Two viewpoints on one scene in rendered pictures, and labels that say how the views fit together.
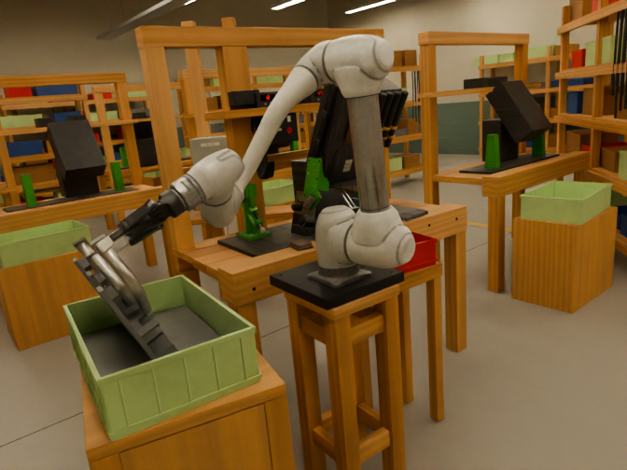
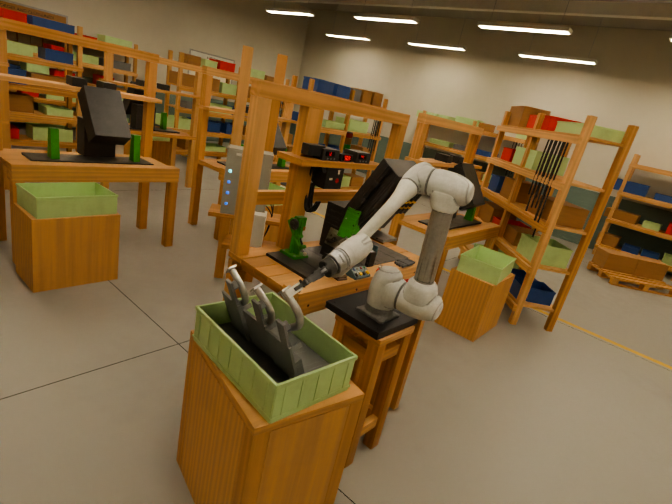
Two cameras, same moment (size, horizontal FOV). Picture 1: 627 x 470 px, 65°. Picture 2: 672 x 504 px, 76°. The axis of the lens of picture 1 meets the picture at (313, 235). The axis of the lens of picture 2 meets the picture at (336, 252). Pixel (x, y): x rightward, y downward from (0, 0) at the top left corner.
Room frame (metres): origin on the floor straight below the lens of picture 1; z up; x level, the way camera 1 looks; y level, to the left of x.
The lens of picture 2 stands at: (-0.18, 0.77, 1.91)
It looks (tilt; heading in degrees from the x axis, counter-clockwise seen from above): 19 degrees down; 345
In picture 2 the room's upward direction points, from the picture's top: 13 degrees clockwise
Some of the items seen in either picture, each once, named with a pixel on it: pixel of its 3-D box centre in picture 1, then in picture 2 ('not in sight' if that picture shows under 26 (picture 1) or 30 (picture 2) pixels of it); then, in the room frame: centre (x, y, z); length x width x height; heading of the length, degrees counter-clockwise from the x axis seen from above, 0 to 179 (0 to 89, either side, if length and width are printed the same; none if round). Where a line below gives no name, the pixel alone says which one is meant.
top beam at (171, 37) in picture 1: (277, 37); (343, 106); (2.87, 0.10, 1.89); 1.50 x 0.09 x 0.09; 125
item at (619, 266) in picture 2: not in sight; (635, 271); (5.65, -6.34, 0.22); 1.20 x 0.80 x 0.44; 78
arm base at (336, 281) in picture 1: (342, 268); (381, 307); (1.81, -0.10, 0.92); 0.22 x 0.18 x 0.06; 126
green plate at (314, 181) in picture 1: (317, 177); (352, 223); (2.53, -0.05, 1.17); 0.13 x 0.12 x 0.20; 125
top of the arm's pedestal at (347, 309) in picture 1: (341, 291); (375, 322); (1.79, -0.08, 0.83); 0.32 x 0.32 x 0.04; 35
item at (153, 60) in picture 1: (287, 137); (328, 181); (2.87, 0.10, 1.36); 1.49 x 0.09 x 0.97; 125
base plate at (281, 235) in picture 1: (326, 225); (344, 256); (2.62, -0.07, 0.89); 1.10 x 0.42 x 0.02; 125
